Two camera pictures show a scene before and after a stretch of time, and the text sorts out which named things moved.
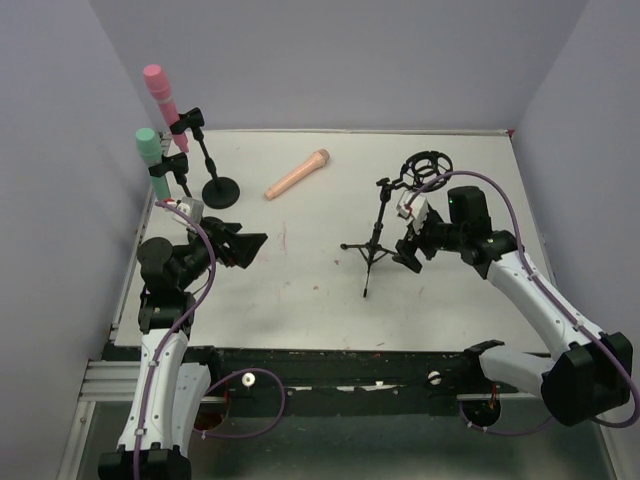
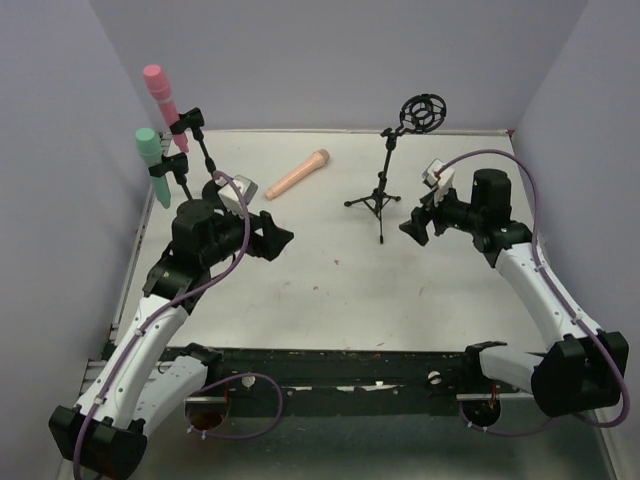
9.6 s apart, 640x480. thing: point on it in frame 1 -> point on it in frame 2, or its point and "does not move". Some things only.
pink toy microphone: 158,83 does not move
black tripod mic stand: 373,248 -> 379,198
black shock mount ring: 422,168 -> 422,113
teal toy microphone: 150,148 does not move
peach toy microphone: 318,159 does not move
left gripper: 224,243 -> 263,235
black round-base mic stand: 218,193 does not move
